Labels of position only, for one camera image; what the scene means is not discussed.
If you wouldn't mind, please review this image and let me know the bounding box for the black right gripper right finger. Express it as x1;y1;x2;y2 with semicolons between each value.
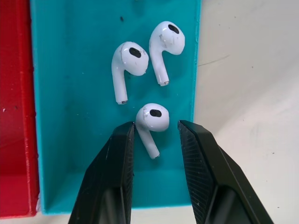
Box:
177;119;274;224

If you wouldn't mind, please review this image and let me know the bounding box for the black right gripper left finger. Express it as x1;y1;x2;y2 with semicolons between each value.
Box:
67;121;136;224

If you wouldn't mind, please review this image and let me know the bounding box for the white earbud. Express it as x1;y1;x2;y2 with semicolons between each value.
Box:
110;41;150;105
149;21;185;86
135;103;170;160

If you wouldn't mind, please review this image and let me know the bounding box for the red plastic bin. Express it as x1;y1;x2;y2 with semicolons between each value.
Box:
0;0;41;217

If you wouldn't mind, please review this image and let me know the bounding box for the teal plastic tray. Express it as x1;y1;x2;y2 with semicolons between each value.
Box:
29;0;203;216

